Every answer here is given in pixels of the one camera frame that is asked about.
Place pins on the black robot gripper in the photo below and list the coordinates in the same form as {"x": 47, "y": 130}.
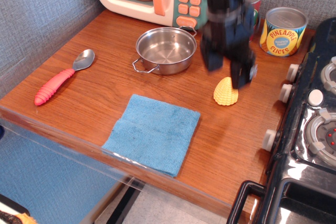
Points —
{"x": 227, "y": 35}

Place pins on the yellow corn egg shape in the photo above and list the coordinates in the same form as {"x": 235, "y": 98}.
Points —
{"x": 224, "y": 93}

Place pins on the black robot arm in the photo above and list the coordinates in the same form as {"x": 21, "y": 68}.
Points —
{"x": 226, "y": 6}

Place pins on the silver metal pot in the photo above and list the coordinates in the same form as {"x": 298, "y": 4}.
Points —
{"x": 165, "y": 50}

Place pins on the white stove knob middle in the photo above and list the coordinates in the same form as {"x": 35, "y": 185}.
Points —
{"x": 285, "y": 93}

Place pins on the white stove knob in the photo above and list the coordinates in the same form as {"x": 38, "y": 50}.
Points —
{"x": 285, "y": 93}
{"x": 269, "y": 139}
{"x": 292, "y": 72}

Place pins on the pineapple slices can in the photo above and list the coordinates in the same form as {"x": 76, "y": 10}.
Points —
{"x": 283, "y": 31}

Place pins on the white stove knob top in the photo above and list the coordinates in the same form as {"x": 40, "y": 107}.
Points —
{"x": 292, "y": 72}

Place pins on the tomato sauce can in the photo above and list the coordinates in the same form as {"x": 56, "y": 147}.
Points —
{"x": 256, "y": 5}

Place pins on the white stove knob bottom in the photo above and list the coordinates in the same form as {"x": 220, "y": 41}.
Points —
{"x": 269, "y": 139}

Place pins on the blue folded cloth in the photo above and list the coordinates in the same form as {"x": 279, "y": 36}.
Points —
{"x": 154, "y": 134}

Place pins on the black toy stove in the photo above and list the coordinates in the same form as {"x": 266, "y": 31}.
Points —
{"x": 300, "y": 186}

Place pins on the yellow fuzzy object corner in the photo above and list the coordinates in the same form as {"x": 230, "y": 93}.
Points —
{"x": 17, "y": 219}

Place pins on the spoon with red handle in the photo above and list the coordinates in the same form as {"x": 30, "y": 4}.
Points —
{"x": 83, "y": 61}

